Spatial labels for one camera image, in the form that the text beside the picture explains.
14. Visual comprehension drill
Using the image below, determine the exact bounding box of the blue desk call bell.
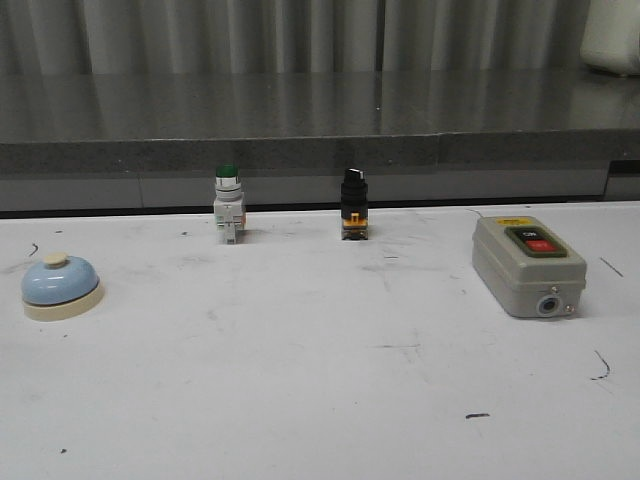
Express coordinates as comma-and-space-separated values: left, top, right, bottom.
21, 252, 105, 321

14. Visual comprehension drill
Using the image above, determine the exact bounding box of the grey stone counter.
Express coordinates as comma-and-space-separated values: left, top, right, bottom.
1, 69, 639, 215

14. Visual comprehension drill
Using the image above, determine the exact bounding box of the white object in background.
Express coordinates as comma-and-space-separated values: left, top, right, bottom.
580, 0, 639, 76

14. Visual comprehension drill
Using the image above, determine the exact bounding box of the black rotary selector switch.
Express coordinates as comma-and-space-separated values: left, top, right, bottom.
341, 168, 368, 240

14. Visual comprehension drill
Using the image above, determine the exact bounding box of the green push button switch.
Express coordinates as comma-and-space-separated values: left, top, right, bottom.
213, 164, 246, 244

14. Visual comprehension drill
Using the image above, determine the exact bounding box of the grey on-off switch box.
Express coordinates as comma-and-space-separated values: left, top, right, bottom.
472, 216, 587, 319

